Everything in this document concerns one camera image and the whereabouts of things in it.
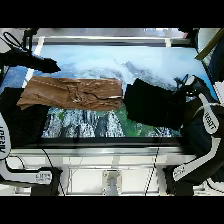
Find black cable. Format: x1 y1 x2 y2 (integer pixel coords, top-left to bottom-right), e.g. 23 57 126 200
35 142 66 197
143 131 165 197

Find black garment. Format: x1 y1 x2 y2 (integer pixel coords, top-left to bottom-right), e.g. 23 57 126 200
123 77 188 132
0 86 52 148

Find silver frame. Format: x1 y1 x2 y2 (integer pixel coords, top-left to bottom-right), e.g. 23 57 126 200
0 34 224 197

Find brown pants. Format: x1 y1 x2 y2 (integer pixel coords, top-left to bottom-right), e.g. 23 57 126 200
16 75 125 112

